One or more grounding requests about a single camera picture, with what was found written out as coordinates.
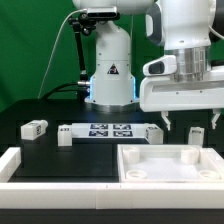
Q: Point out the white square tabletop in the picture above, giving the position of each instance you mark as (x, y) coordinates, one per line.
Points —
(169, 164)

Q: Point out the white U-shaped fence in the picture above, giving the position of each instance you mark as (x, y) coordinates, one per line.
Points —
(119, 195)

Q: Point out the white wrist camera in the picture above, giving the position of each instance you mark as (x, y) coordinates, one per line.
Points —
(165, 65)

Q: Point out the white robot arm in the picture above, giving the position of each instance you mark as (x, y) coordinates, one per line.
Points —
(183, 78)

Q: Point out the grey camera on stand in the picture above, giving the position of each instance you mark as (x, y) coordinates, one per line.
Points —
(102, 12)

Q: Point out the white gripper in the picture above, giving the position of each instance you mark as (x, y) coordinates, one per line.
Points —
(163, 94)

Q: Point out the black camera stand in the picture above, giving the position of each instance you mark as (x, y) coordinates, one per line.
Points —
(82, 25)

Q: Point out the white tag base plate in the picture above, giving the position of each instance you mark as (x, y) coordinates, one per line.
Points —
(107, 130)

